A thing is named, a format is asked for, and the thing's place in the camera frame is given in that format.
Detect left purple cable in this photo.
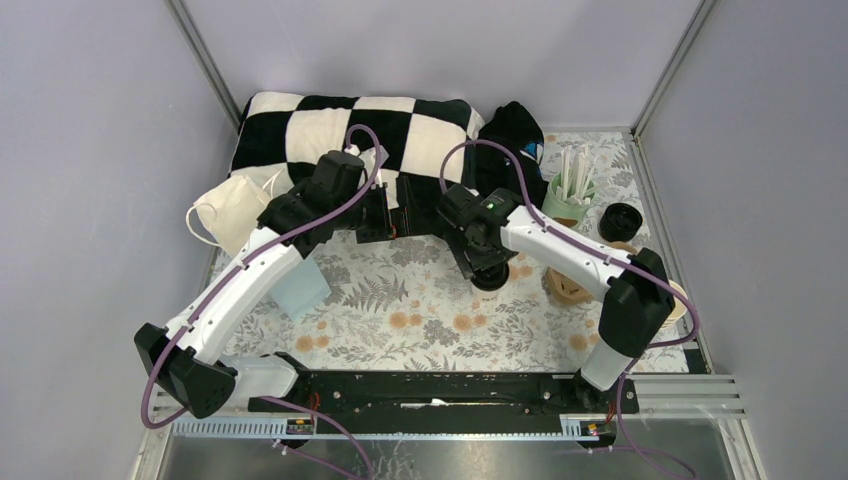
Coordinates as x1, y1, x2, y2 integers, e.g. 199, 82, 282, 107
140, 123, 384, 480

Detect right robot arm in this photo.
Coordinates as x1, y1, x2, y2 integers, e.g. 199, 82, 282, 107
437, 185, 675, 412

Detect floral table mat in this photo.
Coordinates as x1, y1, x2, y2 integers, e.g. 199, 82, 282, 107
192, 131, 690, 376

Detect brown cardboard cup carrier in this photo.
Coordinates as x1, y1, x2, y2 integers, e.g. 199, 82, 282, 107
545, 242, 638, 305

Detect black cloth bundle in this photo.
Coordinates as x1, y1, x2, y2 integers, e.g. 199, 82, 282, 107
466, 100, 548, 213

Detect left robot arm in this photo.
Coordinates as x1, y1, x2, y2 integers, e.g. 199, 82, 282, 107
134, 150, 389, 428

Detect light blue napkin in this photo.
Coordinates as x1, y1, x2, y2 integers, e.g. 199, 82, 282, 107
268, 257, 331, 321

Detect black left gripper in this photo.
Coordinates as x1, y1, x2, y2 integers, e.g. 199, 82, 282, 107
333, 175, 431, 243

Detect black white checkered pillow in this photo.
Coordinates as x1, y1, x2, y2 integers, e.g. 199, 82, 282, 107
230, 91, 484, 225

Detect white paper bag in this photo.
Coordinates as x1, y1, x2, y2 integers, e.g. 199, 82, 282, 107
185, 170, 283, 258

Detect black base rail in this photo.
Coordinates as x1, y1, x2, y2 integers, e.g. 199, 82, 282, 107
284, 370, 639, 435

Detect stack of paper cups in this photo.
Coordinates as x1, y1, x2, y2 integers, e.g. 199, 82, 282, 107
663, 280, 688, 328

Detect stack of black lids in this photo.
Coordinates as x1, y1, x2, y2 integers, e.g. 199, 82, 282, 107
598, 203, 644, 242

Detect green straw holder cup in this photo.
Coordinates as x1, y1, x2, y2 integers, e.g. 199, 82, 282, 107
542, 173, 595, 230

